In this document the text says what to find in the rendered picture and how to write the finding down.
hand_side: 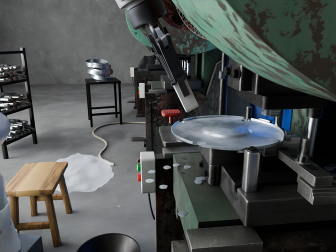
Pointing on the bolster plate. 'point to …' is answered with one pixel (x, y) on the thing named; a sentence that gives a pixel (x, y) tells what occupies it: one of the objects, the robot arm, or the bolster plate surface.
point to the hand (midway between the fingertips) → (185, 95)
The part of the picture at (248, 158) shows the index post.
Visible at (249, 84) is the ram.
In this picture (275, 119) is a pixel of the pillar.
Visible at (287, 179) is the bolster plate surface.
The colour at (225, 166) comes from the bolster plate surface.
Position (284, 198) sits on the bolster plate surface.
